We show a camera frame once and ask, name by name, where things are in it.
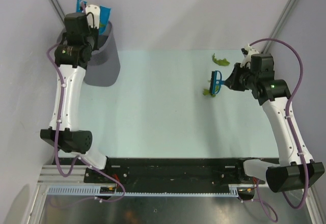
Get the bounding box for blue hand brush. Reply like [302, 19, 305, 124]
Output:
[209, 70, 225, 93]

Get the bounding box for blue plastic dustpan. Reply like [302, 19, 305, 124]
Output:
[76, 0, 111, 35]

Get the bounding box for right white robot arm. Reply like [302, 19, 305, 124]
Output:
[225, 53, 325, 192]

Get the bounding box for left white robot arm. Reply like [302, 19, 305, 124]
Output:
[40, 11, 113, 183]

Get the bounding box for green paper scrap far corner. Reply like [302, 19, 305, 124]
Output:
[212, 53, 230, 67]

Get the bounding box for green paper scrap right cluster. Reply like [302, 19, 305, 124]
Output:
[202, 81, 221, 98]

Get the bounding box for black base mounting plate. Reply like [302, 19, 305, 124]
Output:
[52, 156, 299, 186]

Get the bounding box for grey mesh waste bin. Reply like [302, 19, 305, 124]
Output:
[55, 17, 121, 87]

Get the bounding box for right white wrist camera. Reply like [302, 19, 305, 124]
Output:
[240, 44, 260, 68]

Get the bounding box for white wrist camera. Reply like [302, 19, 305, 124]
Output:
[240, 44, 260, 68]
[85, 4, 100, 29]

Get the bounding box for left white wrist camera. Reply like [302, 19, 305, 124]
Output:
[85, 4, 100, 29]

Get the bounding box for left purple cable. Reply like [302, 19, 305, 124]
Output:
[45, 1, 126, 209]

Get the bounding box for white slotted cable duct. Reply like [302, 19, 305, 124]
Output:
[47, 185, 249, 197]

